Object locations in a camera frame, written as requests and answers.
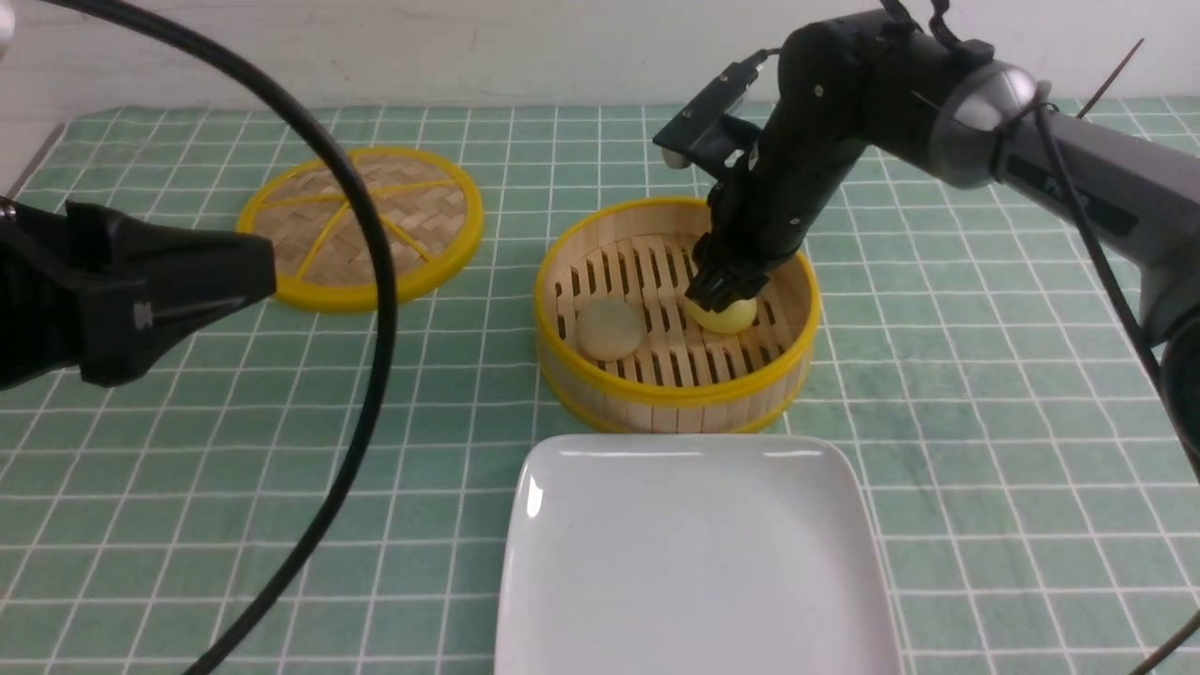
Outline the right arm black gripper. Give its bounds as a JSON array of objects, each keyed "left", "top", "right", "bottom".
[{"left": 686, "top": 121, "right": 866, "bottom": 312}]

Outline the yellow steamed bun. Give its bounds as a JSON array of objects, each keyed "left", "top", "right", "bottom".
[{"left": 682, "top": 299, "right": 758, "bottom": 335}]

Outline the white steamed bun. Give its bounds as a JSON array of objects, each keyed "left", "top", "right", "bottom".
[{"left": 576, "top": 298, "right": 647, "bottom": 362}]

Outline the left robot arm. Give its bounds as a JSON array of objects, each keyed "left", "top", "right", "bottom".
[{"left": 1, "top": 201, "right": 276, "bottom": 389}]

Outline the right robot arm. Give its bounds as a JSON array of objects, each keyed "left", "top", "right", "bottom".
[{"left": 654, "top": 1, "right": 1199, "bottom": 464}]

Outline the white square plate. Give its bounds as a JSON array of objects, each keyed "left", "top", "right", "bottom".
[{"left": 493, "top": 434, "right": 904, "bottom": 674}]

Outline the bamboo steamer basket yellow rim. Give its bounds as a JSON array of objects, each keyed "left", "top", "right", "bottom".
[{"left": 532, "top": 197, "right": 821, "bottom": 434}]

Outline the yellow woven steamer lid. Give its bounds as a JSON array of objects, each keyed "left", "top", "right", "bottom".
[{"left": 235, "top": 147, "right": 485, "bottom": 313}]

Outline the green checkered tablecloth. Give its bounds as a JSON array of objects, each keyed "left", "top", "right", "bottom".
[{"left": 1, "top": 104, "right": 1199, "bottom": 674}]

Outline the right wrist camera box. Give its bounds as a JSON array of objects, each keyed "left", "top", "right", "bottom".
[{"left": 652, "top": 50, "right": 779, "bottom": 181}]

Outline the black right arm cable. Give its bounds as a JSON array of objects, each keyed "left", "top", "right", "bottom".
[{"left": 1031, "top": 98, "right": 1200, "bottom": 675}]

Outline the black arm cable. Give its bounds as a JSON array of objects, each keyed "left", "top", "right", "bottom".
[
  {"left": 37, "top": 0, "right": 400, "bottom": 675},
  {"left": 1031, "top": 98, "right": 1200, "bottom": 675}
]

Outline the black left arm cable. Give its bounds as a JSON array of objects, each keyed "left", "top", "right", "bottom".
[{"left": 37, "top": 0, "right": 400, "bottom": 675}]

